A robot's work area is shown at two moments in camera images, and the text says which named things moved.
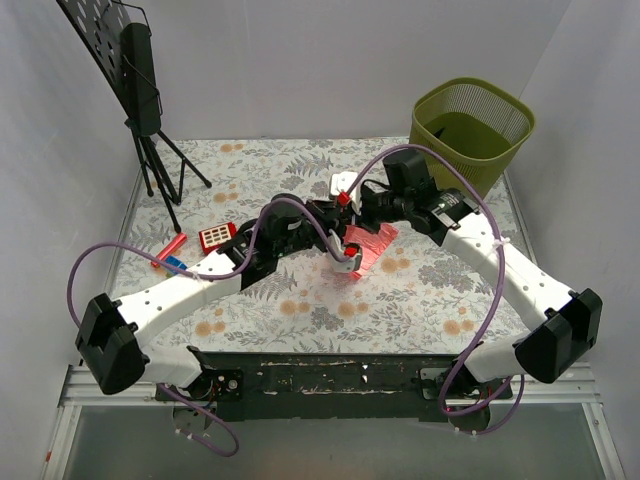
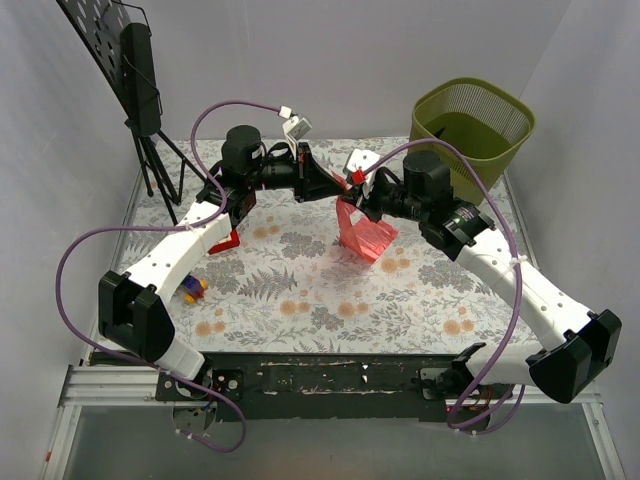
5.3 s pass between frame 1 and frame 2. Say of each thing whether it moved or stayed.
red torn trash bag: moved
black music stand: stayed
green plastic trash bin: stayed
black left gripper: moved
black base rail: stayed
